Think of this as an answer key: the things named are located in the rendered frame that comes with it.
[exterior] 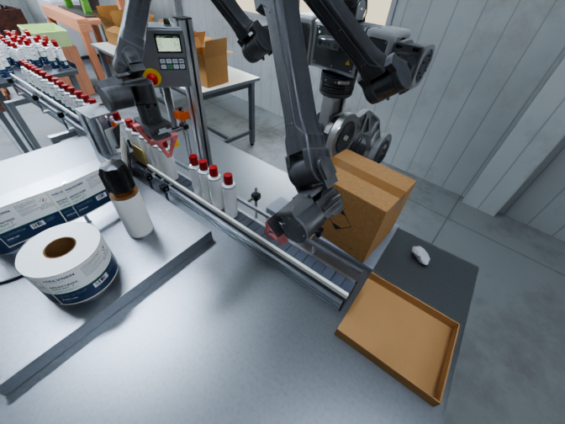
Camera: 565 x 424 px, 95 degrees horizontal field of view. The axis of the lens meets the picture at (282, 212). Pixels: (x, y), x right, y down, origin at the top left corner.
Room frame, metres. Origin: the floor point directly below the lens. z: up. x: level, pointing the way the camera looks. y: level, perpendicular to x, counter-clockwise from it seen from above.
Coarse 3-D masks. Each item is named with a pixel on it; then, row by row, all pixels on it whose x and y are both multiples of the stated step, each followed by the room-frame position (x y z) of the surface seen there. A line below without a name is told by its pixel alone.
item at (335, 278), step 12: (180, 180) 0.97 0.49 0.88; (180, 192) 0.89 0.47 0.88; (240, 216) 0.76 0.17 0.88; (252, 228) 0.70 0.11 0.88; (264, 228) 0.71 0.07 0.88; (252, 240) 0.64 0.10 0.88; (288, 252) 0.60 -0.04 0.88; (300, 252) 0.60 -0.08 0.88; (288, 264) 0.55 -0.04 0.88; (312, 264) 0.56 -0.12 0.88; (324, 264) 0.56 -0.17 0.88; (324, 276) 0.51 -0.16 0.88; (336, 276) 0.52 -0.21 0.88; (324, 288) 0.47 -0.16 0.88; (348, 288) 0.47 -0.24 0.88
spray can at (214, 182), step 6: (210, 168) 0.79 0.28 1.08; (216, 168) 0.80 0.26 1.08; (210, 174) 0.79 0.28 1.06; (216, 174) 0.80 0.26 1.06; (210, 180) 0.78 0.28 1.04; (216, 180) 0.79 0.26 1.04; (210, 186) 0.79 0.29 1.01; (216, 186) 0.78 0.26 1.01; (210, 192) 0.79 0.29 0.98; (216, 192) 0.78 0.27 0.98; (222, 192) 0.80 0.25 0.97; (216, 198) 0.78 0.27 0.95; (222, 198) 0.80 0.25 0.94; (216, 204) 0.78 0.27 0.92; (222, 204) 0.79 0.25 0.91
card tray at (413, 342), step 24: (384, 288) 0.51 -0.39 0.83; (360, 312) 0.41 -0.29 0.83; (384, 312) 0.42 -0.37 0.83; (408, 312) 0.43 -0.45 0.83; (432, 312) 0.43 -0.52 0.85; (360, 336) 0.34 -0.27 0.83; (384, 336) 0.34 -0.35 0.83; (408, 336) 0.35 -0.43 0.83; (432, 336) 0.36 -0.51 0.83; (456, 336) 0.35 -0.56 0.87; (384, 360) 0.27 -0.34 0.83; (408, 360) 0.28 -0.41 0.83; (432, 360) 0.29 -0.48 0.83; (408, 384) 0.21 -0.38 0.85; (432, 384) 0.22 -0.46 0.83
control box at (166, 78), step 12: (156, 24) 1.04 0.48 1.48; (180, 36) 1.03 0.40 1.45; (144, 48) 0.98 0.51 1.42; (144, 60) 0.98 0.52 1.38; (156, 60) 0.99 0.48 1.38; (144, 72) 0.97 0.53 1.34; (156, 72) 0.99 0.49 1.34; (168, 72) 1.00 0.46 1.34; (180, 72) 1.02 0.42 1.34; (156, 84) 0.99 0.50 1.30; (168, 84) 1.00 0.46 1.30; (180, 84) 1.02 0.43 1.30
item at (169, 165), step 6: (162, 144) 0.96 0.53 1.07; (168, 150) 0.97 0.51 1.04; (162, 156) 0.95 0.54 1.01; (162, 162) 0.96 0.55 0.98; (168, 162) 0.96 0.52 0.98; (174, 162) 0.98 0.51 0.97; (168, 168) 0.95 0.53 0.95; (174, 168) 0.97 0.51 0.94; (168, 174) 0.95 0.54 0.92; (174, 174) 0.96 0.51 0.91; (174, 180) 0.96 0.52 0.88
